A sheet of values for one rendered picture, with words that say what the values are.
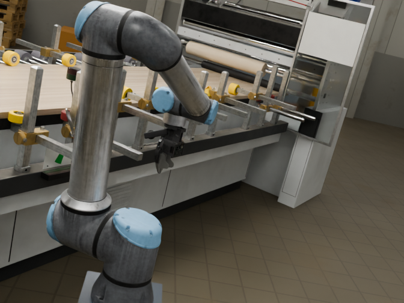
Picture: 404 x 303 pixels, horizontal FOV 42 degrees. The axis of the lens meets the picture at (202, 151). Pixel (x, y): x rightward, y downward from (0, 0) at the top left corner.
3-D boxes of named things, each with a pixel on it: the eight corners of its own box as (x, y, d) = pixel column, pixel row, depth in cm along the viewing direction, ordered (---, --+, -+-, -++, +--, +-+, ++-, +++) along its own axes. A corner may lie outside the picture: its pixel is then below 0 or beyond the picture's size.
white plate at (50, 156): (87, 160, 242) (91, 140, 239) (43, 169, 220) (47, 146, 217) (86, 160, 242) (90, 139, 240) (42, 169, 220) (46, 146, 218)
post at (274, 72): (262, 127, 405) (279, 65, 392) (260, 127, 402) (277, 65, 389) (258, 125, 407) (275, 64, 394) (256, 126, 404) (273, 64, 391)
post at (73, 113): (70, 177, 237) (89, 72, 224) (64, 178, 234) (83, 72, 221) (64, 174, 239) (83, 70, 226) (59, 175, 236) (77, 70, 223)
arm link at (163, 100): (181, 92, 185) (193, 90, 197) (151, 83, 189) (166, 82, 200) (175, 118, 188) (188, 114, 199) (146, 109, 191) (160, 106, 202)
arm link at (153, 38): (175, 13, 130) (223, 103, 194) (131, 1, 133) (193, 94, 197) (158, 56, 128) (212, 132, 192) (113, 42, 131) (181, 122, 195)
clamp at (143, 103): (160, 109, 277) (163, 100, 276) (145, 110, 266) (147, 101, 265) (151, 106, 280) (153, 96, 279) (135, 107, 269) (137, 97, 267)
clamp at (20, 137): (48, 143, 217) (50, 131, 215) (21, 146, 205) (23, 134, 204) (38, 138, 219) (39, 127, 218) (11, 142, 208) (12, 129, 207)
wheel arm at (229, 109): (247, 118, 304) (249, 112, 303) (244, 118, 301) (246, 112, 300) (177, 92, 327) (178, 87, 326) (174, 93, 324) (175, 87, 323)
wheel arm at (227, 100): (265, 115, 325) (266, 110, 324) (263, 115, 323) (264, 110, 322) (215, 97, 342) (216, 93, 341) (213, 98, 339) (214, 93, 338)
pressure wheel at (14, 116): (26, 136, 224) (29, 110, 221) (25, 142, 217) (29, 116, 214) (6, 134, 221) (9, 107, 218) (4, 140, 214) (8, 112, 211)
